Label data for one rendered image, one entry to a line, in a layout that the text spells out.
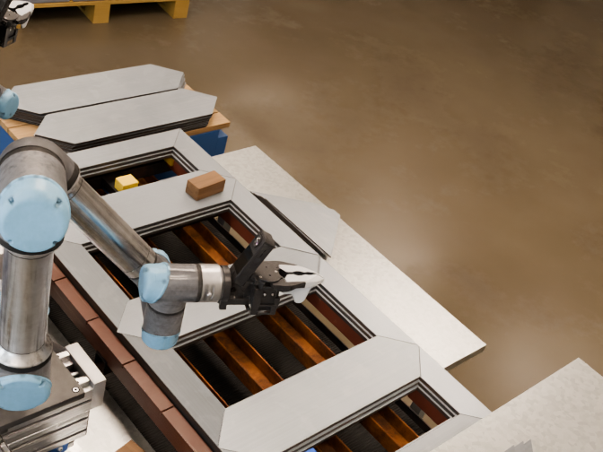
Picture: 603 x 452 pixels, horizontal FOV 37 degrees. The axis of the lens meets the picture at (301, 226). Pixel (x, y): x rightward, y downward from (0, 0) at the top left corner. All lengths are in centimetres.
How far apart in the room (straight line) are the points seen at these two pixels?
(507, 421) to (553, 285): 247
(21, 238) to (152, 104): 194
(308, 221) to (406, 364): 74
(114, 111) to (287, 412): 144
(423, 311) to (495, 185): 243
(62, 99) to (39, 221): 187
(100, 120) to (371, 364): 135
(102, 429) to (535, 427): 110
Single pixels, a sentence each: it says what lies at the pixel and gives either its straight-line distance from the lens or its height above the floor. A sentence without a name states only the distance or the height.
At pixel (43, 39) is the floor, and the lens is 563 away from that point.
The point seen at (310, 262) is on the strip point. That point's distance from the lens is 286.
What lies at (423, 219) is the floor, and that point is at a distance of 480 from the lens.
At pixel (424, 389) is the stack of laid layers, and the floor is 83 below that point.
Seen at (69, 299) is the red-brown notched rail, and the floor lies 83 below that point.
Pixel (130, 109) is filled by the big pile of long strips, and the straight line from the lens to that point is 340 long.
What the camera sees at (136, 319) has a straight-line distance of 253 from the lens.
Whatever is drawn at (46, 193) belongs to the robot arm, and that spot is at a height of 168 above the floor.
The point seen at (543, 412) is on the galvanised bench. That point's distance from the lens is 240.
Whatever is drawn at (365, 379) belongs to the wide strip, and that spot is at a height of 85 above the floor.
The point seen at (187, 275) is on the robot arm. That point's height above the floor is 147.
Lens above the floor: 259
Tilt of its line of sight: 36 degrees down
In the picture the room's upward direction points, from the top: 17 degrees clockwise
